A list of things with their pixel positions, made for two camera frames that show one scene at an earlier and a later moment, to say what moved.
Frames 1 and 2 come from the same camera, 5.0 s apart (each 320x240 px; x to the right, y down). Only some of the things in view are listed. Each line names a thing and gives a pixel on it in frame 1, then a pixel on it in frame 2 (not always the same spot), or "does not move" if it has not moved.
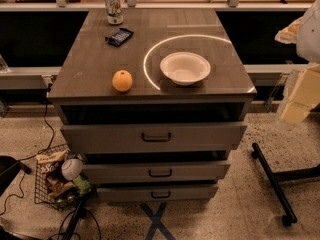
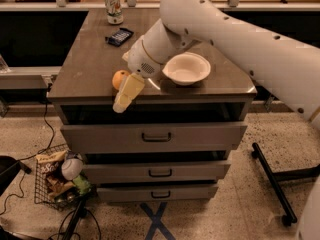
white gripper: x=310 y=37 → x=139 y=61
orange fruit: x=122 y=80 does not move
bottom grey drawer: x=158 y=193 does not move
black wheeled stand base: x=289 y=219 does not move
